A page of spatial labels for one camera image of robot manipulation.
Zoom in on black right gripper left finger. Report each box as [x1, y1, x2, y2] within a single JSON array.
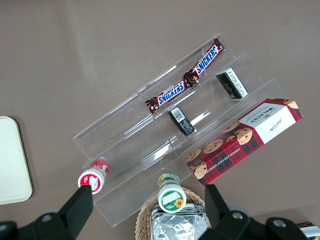
[[32, 184, 95, 240]]

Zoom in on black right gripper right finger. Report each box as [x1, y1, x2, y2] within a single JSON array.
[[201, 183, 251, 240]]

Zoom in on green cap sunflower bottle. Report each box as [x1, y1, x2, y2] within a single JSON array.
[[157, 173, 187, 214]]

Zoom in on Snickers chocolate bar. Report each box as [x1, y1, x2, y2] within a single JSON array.
[[182, 37, 225, 85], [145, 79, 187, 115]]

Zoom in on Walkers red tartan cookie box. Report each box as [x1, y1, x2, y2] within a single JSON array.
[[184, 97, 305, 187]]

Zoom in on foil wrapped sandwich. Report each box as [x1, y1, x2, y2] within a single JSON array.
[[149, 202, 209, 240]]

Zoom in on woven wicker basket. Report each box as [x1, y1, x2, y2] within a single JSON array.
[[134, 186, 212, 240]]

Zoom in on clear acrylic tiered display stand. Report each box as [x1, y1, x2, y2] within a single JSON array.
[[136, 32, 289, 179], [72, 91, 193, 228]]

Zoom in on small black barcode box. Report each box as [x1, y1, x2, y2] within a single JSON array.
[[166, 106, 196, 137]]

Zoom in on cream plastic tray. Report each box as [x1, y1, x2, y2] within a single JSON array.
[[0, 115, 33, 206]]

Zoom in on small black white-label box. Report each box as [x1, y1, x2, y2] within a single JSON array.
[[215, 67, 249, 100]]

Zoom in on black yellow snack packet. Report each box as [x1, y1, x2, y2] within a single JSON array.
[[297, 221, 320, 240]]

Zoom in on red cap yogurt bottle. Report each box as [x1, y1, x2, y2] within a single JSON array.
[[77, 159, 110, 195]]

